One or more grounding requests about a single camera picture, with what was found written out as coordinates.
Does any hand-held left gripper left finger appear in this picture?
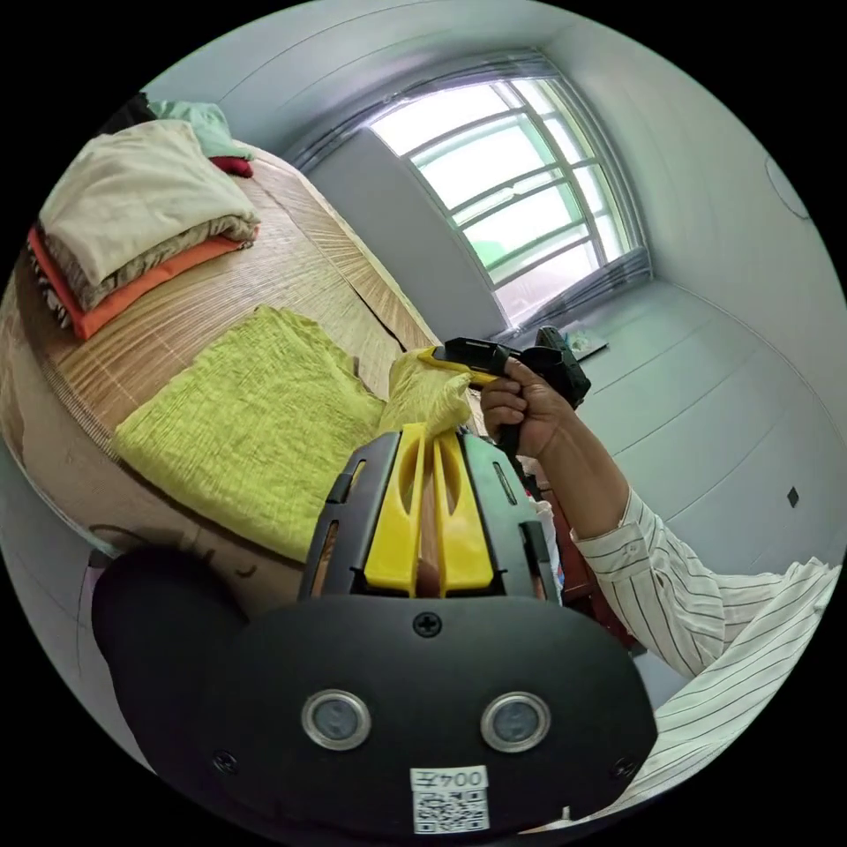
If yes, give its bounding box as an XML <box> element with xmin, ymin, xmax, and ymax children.
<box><xmin>364</xmin><ymin>423</ymin><xmax>425</xmax><ymax>591</ymax></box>

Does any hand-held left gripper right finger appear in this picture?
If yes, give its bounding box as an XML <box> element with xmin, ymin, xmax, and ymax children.
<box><xmin>432</xmin><ymin>431</ymin><xmax>495</xmax><ymax>593</ymax></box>

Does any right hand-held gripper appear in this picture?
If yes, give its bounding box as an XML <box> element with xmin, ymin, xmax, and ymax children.
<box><xmin>416</xmin><ymin>336</ymin><xmax>591</xmax><ymax>458</ymax></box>

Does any yellow t-shirt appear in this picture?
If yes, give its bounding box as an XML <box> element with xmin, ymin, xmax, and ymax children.
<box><xmin>114</xmin><ymin>304</ymin><xmax>476</xmax><ymax>565</ymax></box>

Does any person's right forearm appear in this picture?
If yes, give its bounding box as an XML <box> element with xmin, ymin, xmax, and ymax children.
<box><xmin>528</xmin><ymin>415</ymin><xmax>729</xmax><ymax>678</ymax></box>

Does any person's right hand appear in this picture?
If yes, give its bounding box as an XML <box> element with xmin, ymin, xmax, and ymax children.
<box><xmin>479</xmin><ymin>361</ymin><xmax>577</xmax><ymax>461</ymax></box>

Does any window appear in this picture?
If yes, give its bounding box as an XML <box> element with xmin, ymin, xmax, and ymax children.
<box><xmin>365</xmin><ymin>78</ymin><xmax>648</xmax><ymax>332</ymax></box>

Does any bed with woven mat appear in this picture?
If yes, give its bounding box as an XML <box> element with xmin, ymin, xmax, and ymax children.
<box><xmin>0</xmin><ymin>140</ymin><xmax>479</xmax><ymax>600</ymax></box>

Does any heap of green and red clothes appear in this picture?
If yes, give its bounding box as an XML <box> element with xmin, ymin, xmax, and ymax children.
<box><xmin>125</xmin><ymin>92</ymin><xmax>257</xmax><ymax>181</ymax></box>

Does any pile of clothes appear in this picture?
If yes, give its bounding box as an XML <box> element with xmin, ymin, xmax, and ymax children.
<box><xmin>26</xmin><ymin>118</ymin><xmax>263</xmax><ymax>342</ymax></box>

